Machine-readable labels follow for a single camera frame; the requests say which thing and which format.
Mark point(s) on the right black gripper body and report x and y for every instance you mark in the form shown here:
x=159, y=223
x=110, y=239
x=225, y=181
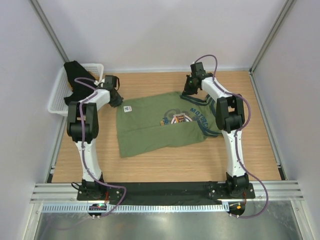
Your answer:
x=190, y=88

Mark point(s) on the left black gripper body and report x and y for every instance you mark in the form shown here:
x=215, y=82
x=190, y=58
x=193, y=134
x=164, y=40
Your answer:
x=115, y=102

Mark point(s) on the black tank top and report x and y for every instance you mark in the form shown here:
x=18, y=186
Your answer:
x=82, y=83

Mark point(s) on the orange garment in basket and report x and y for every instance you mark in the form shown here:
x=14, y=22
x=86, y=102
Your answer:
x=96, y=76

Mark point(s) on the slotted grey cable duct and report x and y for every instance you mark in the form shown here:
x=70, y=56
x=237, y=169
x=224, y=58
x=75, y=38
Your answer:
x=100, y=208

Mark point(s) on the aluminium frame rail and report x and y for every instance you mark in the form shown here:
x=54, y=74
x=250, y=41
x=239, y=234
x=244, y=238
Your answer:
x=282, y=190

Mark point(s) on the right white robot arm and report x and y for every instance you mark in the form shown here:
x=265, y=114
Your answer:
x=229, y=116

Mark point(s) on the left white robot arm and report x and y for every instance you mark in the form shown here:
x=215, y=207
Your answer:
x=83, y=128

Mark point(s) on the green tank top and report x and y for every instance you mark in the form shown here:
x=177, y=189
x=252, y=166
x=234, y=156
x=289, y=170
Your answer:
x=170, y=119

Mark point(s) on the white plastic basket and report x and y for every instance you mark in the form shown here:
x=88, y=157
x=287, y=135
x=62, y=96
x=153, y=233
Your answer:
x=61, y=89

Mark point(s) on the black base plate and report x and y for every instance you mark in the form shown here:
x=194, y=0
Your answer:
x=153, y=191

